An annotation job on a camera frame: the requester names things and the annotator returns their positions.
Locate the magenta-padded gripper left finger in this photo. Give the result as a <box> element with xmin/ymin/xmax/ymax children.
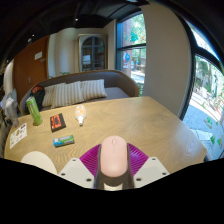
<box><xmin>57</xmin><ymin>143</ymin><xmax>102</xmax><ymax>190</ymax></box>

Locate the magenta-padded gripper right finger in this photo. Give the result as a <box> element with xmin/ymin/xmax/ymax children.
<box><xmin>127</xmin><ymin>142</ymin><xmax>171</xmax><ymax>189</ymax></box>

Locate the pink computer mouse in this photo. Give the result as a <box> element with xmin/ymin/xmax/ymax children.
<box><xmin>99</xmin><ymin>135</ymin><xmax>129</xmax><ymax>178</ymax></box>

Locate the white round mouse pad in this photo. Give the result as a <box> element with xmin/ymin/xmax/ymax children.
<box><xmin>20</xmin><ymin>150</ymin><xmax>58</xmax><ymax>175</ymax></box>

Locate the small green blue packet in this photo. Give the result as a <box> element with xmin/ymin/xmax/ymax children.
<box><xmin>52</xmin><ymin>134</ymin><xmax>76</xmax><ymax>148</ymax></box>

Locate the black box with orange print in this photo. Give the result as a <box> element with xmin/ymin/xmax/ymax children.
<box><xmin>49</xmin><ymin>112</ymin><xmax>67</xmax><ymax>133</ymax></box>

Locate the white printed leaflet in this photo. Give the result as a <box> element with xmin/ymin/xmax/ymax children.
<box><xmin>9</xmin><ymin>122</ymin><xmax>28</xmax><ymax>150</ymax></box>

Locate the green drink can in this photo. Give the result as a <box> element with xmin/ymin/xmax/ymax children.
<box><xmin>25</xmin><ymin>96</ymin><xmax>44</xmax><ymax>127</ymax></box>

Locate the striped cushion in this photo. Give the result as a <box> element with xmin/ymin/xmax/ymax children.
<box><xmin>41</xmin><ymin>85</ymin><xmax>56</xmax><ymax>108</ymax></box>
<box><xmin>80</xmin><ymin>78</ymin><xmax>108</xmax><ymax>102</ymax></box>
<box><xmin>52</xmin><ymin>80</ymin><xmax>85</xmax><ymax>108</ymax></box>

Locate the black and orange backpack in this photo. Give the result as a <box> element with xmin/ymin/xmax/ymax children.
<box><xmin>31</xmin><ymin>85</ymin><xmax>46</xmax><ymax>111</ymax></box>

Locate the grey curved sofa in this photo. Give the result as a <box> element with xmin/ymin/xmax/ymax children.
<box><xmin>18</xmin><ymin>69</ymin><xmax>140</xmax><ymax>116</ymax></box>

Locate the brown wooden door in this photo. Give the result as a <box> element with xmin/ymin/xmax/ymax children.
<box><xmin>12</xmin><ymin>35</ymin><xmax>50</xmax><ymax>103</ymax></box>

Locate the arched glass-door cabinet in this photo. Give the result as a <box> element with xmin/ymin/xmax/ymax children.
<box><xmin>77</xmin><ymin>33</ymin><xmax>108</xmax><ymax>73</ymax></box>

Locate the dark-framed window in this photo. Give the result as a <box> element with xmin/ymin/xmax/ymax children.
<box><xmin>115</xmin><ymin>13</ymin><xmax>148</xmax><ymax>98</ymax></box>

